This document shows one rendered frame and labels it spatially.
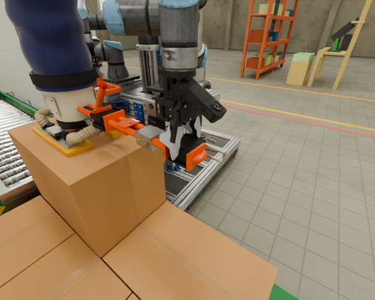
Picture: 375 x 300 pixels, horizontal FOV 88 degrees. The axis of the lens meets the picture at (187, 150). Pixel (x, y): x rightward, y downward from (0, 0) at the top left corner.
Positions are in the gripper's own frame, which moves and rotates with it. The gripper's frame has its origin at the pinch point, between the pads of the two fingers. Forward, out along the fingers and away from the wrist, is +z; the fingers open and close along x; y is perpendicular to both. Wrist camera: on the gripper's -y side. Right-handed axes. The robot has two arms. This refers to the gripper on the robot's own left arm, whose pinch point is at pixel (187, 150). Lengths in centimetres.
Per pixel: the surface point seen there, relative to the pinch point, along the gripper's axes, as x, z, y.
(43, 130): 12, 10, 70
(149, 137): 3.2, -1.6, 11.1
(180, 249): -2, 53, 5
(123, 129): 3.3, -0.6, 22.8
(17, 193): 29, 49, 95
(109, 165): 8.0, 13.3, 28.4
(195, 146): 0.5, -2.3, -2.9
